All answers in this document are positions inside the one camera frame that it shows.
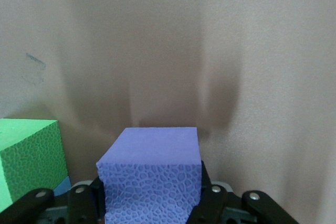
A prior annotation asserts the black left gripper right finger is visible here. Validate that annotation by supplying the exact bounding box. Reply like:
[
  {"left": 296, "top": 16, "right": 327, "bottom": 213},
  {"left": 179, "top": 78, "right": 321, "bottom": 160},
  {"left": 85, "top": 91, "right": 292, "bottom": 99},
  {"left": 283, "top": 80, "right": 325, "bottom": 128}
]
[{"left": 188, "top": 160, "right": 300, "bottom": 224}]

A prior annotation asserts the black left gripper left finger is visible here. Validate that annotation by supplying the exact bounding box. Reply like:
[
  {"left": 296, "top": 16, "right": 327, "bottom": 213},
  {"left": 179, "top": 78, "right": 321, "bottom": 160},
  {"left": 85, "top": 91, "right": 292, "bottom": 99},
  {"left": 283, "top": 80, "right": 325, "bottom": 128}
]
[{"left": 0, "top": 176, "right": 107, "bottom": 224}]

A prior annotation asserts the blue foam block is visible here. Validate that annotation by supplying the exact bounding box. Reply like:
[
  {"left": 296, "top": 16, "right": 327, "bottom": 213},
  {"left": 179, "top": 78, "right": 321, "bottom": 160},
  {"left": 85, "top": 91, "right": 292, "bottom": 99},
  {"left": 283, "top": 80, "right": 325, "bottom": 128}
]
[{"left": 53, "top": 176, "right": 72, "bottom": 196}]

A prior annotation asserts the green foam block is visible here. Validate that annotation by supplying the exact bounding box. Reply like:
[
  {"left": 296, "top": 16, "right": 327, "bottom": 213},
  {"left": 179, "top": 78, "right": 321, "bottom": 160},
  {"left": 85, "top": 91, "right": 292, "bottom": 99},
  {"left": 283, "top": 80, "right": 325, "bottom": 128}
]
[{"left": 0, "top": 118, "right": 70, "bottom": 206}]

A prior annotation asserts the purple foam block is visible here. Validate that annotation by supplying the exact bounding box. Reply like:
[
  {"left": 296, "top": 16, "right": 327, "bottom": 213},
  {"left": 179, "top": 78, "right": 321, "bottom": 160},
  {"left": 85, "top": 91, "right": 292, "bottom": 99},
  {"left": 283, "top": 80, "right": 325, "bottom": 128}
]
[{"left": 96, "top": 126, "right": 203, "bottom": 224}]

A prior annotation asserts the table cover mat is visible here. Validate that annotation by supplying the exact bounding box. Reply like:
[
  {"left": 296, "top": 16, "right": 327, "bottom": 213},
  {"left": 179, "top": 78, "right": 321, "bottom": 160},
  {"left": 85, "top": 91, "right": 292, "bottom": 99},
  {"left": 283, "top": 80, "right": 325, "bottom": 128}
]
[{"left": 0, "top": 0, "right": 336, "bottom": 224}]

